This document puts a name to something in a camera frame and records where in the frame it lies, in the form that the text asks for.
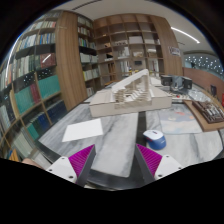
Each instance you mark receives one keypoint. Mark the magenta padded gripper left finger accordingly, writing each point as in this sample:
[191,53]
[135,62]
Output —
[75,168]

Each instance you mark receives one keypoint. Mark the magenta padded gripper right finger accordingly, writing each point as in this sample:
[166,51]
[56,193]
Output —
[154,166]

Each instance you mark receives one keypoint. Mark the white and blue computer mouse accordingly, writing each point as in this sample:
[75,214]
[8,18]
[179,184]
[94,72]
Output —
[155,139]

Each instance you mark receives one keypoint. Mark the printed mouse pad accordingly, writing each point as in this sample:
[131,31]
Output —
[178,119]

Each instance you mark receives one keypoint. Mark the white paper sheet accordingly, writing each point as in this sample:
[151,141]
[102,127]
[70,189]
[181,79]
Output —
[83,130]

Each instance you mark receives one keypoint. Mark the brown wooden tray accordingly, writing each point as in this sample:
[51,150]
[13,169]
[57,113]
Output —
[202,122]

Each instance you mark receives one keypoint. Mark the white architectural building model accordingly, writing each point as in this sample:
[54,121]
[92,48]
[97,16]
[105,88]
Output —
[130,95]

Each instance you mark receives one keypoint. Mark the dark model on tray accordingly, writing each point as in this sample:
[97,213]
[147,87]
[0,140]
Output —
[210,112]

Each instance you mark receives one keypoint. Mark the black boxes on table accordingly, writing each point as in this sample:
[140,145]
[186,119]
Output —
[178,84]

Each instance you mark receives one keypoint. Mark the large wooden bookshelf left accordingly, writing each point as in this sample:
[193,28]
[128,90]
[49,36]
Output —
[50,69]

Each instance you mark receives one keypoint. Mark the wooden display shelf back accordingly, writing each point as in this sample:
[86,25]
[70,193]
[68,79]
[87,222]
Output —
[128,43]

